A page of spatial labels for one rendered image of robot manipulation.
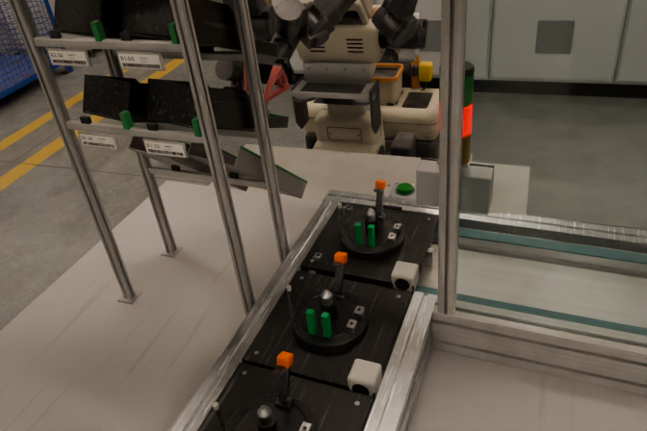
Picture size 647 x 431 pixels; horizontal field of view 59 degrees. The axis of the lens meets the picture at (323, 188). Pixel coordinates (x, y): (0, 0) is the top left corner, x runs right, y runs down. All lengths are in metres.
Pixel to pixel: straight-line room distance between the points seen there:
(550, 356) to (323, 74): 1.12
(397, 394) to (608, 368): 0.37
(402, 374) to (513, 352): 0.23
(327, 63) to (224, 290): 0.82
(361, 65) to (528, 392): 1.08
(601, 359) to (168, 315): 0.86
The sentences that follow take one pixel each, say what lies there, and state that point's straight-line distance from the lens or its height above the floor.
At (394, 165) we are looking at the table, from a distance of 1.70.
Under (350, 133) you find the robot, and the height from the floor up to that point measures 0.85.
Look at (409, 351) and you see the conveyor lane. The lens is 1.02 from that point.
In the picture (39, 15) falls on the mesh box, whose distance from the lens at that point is 5.81.
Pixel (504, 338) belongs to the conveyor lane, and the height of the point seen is 0.93.
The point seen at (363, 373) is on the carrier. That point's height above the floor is 0.99.
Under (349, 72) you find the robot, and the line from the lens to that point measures 1.81.
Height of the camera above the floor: 1.73
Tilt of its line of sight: 32 degrees down
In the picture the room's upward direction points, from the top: 7 degrees counter-clockwise
